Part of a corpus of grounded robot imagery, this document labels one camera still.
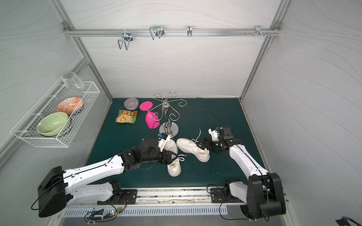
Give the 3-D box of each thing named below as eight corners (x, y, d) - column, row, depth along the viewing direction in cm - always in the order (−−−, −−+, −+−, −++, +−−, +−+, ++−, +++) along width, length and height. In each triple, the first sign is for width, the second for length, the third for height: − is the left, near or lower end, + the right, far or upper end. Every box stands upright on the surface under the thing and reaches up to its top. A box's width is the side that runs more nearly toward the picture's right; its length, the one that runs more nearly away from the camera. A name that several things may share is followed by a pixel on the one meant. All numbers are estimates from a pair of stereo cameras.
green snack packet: (117, 123, 107) (114, 120, 104) (121, 112, 114) (119, 109, 111) (135, 123, 107) (133, 120, 104) (138, 112, 114) (136, 109, 111)
